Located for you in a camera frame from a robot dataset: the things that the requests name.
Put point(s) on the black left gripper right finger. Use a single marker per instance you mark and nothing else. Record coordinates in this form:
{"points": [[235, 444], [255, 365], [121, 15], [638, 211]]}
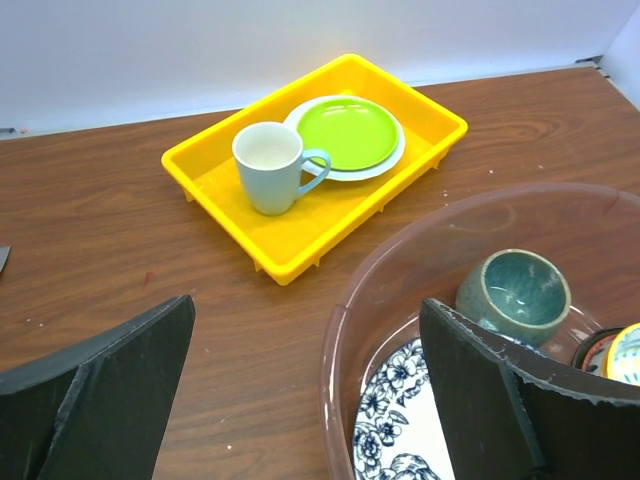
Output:
{"points": [[508, 412]]}

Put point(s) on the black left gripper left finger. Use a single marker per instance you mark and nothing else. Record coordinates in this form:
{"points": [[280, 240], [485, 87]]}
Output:
{"points": [[97, 409]]}

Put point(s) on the beige bowl with black rim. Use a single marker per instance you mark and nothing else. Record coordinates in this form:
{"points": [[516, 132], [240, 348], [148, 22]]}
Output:
{"points": [[592, 352]]}

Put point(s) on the dark blue patterned plate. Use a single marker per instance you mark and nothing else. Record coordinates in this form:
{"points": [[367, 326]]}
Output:
{"points": [[397, 432]]}

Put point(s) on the teal glazed ceramic mug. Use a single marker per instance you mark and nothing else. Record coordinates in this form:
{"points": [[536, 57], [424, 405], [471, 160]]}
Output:
{"points": [[516, 293]]}

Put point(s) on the yellow patterned bowl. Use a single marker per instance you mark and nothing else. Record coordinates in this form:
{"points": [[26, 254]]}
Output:
{"points": [[623, 357]]}

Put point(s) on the clear plastic bin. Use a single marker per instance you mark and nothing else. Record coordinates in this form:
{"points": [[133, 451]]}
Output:
{"points": [[590, 233]]}

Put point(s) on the yellow plastic tray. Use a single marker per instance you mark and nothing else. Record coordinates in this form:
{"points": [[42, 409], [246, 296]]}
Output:
{"points": [[285, 246]]}

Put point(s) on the green plate white rim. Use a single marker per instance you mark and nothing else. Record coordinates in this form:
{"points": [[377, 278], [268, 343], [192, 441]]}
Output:
{"points": [[363, 139]]}

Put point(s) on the white mug blue handle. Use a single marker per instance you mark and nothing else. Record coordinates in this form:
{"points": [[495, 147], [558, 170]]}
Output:
{"points": [[269, 157]]}

